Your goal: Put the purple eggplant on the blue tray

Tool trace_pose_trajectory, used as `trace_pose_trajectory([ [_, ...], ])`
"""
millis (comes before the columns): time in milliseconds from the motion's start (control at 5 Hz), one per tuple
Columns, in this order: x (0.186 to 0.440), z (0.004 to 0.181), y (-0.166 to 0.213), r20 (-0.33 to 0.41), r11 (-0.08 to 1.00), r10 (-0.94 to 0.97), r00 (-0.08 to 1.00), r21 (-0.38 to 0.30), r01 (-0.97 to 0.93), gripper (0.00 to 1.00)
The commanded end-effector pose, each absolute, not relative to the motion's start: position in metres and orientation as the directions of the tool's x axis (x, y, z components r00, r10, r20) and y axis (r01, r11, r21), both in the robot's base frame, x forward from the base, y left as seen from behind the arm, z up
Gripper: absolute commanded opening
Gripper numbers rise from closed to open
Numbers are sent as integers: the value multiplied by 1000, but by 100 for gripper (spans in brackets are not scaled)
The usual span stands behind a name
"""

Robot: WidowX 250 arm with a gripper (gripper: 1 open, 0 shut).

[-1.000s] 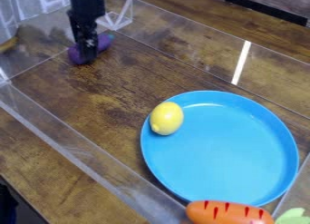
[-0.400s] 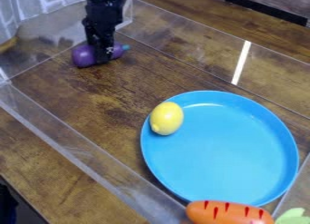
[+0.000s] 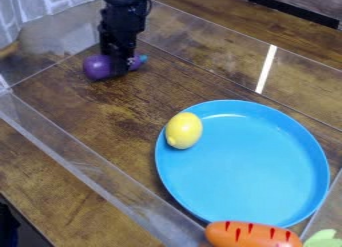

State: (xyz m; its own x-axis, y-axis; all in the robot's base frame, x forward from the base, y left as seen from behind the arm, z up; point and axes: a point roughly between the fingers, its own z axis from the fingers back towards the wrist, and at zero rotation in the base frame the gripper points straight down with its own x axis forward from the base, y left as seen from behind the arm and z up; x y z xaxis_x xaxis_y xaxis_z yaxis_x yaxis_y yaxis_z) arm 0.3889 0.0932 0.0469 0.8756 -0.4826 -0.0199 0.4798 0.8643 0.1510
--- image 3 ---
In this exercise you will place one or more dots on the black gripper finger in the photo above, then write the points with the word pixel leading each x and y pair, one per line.
pixel 121 63
pixel 104 40

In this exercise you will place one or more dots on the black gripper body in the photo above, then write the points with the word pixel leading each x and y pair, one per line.
pixel 123 18

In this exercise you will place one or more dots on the purple toy eggplant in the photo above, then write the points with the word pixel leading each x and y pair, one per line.
pixel 99 67

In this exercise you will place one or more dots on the white patterned curtain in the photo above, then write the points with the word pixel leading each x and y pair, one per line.
pixel 16 12

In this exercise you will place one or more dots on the yellow toy lemon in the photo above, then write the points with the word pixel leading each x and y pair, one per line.
pixel 183 130

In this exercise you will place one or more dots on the black bar in background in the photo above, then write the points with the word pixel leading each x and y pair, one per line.
pixel 299 12

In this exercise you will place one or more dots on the blue round plate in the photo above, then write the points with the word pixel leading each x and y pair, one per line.
pixel 256 169

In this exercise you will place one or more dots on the orange toy carrot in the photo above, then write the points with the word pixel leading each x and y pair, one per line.
pixel 246 234

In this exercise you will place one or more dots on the green carrot leaves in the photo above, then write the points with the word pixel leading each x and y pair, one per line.
pixel 323 238

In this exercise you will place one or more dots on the clear acrylic enclosure wall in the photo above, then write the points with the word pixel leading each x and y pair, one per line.
pixel 77 138

